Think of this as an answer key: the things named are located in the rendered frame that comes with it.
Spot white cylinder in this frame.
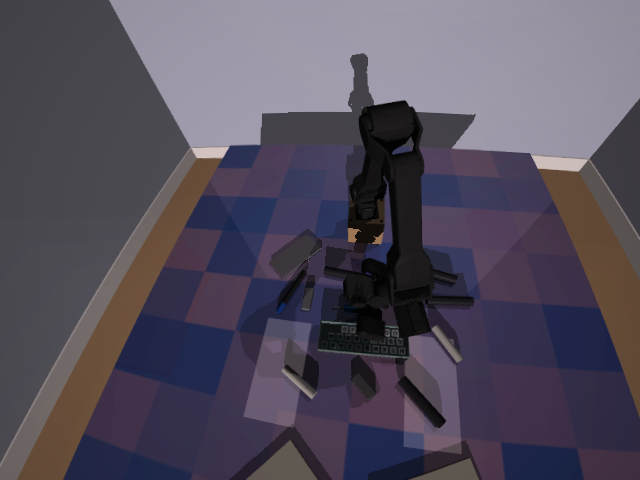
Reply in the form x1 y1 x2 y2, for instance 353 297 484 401
431 325 464 363
281 365 317 399

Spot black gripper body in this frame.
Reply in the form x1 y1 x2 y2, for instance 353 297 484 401
355 258 390 342

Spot black keyboard with letter keys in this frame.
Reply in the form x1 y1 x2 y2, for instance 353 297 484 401
317 320 410 359

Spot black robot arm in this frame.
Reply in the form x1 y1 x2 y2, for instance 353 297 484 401
343 101 435 338

